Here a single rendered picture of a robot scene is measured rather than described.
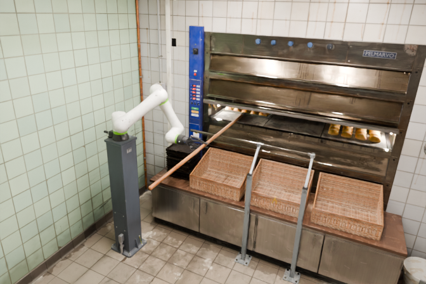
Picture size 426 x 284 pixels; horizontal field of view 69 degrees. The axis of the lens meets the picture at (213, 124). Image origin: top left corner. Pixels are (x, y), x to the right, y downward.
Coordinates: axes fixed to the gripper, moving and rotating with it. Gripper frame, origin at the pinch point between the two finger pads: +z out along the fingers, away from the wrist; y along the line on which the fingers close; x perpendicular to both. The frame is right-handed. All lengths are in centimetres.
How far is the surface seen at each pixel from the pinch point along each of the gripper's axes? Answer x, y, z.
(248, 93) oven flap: -68, -34, 15
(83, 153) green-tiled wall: 27, 24, -119
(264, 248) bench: -15, 101, 60
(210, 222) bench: -14, 92, 2
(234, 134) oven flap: -70, 14, 1
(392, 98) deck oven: -70, -47, 141
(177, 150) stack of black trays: -29, 28, -46
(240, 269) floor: 3, 119, 43
